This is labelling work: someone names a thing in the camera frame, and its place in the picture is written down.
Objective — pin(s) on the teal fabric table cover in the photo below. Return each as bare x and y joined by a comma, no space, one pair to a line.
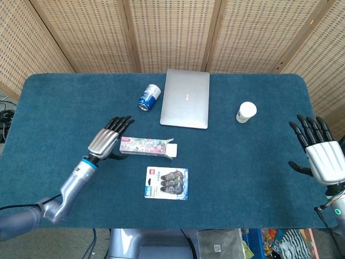
229,189

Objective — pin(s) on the grey robot torso base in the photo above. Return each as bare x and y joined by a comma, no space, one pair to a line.
145,242

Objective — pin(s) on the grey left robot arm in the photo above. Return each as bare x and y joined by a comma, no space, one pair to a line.
75,179

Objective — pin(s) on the correction tape blister pack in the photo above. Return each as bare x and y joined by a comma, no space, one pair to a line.
167,183

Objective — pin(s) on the grey bag with QR label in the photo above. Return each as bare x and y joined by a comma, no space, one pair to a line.
221,244

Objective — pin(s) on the black white striped cloth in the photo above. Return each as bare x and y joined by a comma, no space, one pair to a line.
292,242

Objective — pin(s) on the blue plastic crate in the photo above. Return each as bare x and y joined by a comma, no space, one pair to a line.
253,242

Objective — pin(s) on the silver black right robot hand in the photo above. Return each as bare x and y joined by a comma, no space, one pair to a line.
327,162

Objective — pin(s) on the floral cardboard box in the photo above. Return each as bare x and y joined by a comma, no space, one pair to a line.
145,147

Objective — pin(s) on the grey closed laptop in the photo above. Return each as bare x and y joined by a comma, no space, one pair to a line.
186,99

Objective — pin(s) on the woven bamboo folding screen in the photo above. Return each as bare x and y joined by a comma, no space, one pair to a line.
172,32

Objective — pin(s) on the blue white soda can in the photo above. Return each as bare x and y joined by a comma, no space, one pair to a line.
149,97

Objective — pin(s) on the white paper cup leaf print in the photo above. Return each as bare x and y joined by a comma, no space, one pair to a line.
246,112

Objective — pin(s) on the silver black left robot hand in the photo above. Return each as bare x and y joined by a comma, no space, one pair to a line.
103,141

